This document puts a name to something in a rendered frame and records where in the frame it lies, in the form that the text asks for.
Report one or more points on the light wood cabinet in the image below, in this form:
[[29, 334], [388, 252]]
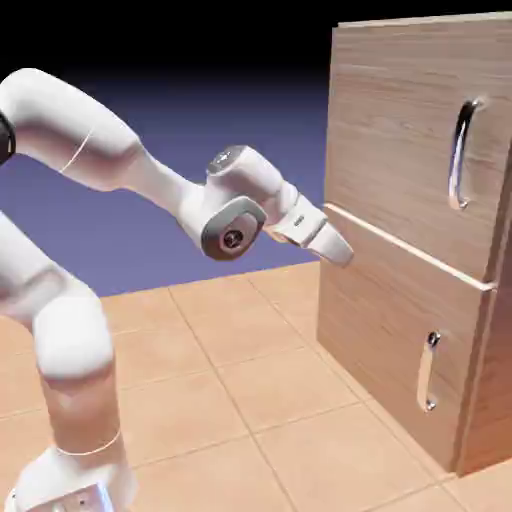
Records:
[[490, 360]]

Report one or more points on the large wooden cabinet door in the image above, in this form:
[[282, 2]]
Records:
[[392, 140]]

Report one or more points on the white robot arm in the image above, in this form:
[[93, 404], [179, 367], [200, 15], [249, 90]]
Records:
[[100, 140]]

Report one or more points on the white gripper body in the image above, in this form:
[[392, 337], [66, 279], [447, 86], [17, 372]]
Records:
[[332, 244]]

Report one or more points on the small wooden cabinet door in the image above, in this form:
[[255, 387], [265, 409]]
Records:
[[384, 328]]

